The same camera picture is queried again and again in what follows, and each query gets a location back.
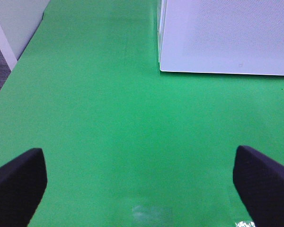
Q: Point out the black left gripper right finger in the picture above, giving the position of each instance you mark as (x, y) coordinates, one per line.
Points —
(259, 181)

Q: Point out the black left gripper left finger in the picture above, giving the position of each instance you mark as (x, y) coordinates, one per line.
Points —
(23, 181)

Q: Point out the white microwave door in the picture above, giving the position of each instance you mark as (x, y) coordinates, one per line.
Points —
(224, 36)

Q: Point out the clear tape strip front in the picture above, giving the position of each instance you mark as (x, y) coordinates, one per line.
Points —
(245, 224)

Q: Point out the clear tape patch left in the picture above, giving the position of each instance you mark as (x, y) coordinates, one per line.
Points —
(152, 216)

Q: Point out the white cabinet panel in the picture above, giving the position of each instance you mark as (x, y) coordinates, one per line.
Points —
(19, 20)

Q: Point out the white microwave oven body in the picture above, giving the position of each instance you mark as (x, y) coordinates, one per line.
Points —
(161, 12)

